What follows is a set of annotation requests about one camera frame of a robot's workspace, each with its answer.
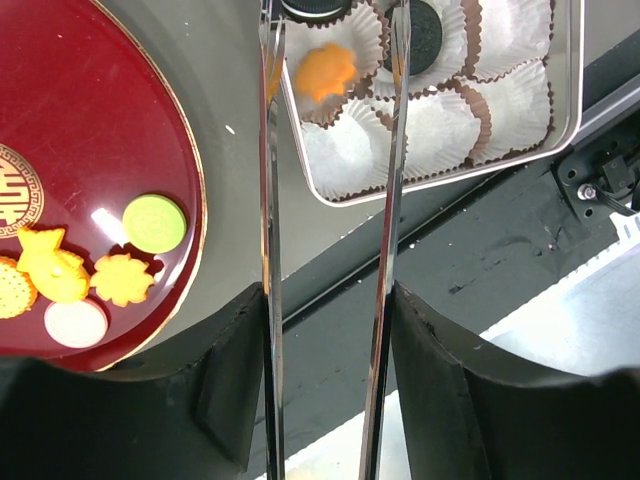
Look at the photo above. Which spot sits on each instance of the black sandwich cookie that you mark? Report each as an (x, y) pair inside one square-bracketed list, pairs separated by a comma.
[(315, 11), (426, 36)]

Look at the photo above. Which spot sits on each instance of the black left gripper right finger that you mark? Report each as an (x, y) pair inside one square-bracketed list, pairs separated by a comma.
[(472, 410)]

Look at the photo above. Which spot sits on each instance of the pink round cookie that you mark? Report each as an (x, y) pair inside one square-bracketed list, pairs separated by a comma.
[(77, 325)]

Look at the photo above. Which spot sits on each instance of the green round cookie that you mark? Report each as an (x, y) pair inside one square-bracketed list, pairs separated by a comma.
[(154, 223)]

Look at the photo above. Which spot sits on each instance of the orange fish cookie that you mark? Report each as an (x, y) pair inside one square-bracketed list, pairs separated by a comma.
[(57, 274)]

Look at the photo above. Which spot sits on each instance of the pink cookie tin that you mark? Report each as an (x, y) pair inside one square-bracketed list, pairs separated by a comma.
[(505, 89)]

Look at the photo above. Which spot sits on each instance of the red round lacquer tray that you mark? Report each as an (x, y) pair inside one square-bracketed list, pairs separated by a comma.
[(88, 123)]

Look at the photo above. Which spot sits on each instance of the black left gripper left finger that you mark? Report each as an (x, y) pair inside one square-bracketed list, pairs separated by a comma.
[(183, 409)]

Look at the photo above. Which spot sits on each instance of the orange flower cookie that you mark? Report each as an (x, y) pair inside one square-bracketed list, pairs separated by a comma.
[(325, 71), (121, 279)]

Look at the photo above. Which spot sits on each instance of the orange round cookie lower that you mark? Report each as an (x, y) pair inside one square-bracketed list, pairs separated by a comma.
[(18, 293)]

